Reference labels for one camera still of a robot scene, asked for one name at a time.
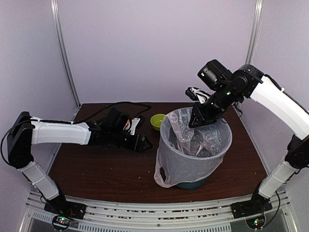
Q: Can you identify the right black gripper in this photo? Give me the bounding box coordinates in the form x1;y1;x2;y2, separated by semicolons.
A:
189;83;240;128

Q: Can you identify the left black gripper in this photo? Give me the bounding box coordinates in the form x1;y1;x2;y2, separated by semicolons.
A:
109;129;153;153

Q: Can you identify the pink plastic trash bag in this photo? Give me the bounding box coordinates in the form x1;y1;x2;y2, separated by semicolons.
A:
154;107;232;188

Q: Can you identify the blue plastic trash bin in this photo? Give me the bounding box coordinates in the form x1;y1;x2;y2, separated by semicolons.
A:
176;175;211;191

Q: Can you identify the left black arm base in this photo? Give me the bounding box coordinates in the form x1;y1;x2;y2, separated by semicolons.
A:
42;193;86;232

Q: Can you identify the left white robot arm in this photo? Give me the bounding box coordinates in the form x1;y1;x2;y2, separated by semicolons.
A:
2;107;153;215

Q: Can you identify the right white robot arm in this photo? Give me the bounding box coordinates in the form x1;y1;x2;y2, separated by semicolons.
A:
185;59;309;214

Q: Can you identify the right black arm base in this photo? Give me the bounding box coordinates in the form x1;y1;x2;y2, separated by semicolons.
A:
230;192;273;229

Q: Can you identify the green plastic bowl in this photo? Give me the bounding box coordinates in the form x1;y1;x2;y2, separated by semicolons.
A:
150;114;166;131

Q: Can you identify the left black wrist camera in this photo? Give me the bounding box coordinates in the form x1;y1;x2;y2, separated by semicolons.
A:
123;116;145;135

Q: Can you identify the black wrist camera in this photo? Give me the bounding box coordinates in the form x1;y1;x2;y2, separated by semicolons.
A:
123;116;145;135
185;87;211;104

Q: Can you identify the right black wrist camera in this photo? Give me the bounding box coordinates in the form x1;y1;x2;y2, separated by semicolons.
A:
185;87;211;104

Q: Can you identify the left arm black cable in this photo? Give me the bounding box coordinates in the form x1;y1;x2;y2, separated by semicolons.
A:
0;101;152;167

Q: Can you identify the aluminium front rail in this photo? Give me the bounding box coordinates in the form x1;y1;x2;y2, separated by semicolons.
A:
17;191;299;232

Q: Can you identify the right aluminium frame post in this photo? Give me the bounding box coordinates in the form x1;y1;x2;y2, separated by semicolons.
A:
245;0;265;64

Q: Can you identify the aluminium frame post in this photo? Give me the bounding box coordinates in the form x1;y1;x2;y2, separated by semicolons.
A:
245;0;265;64
50;0;81;108

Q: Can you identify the left aluminium frame post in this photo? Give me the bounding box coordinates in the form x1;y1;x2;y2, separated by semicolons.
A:
50;0;81;108

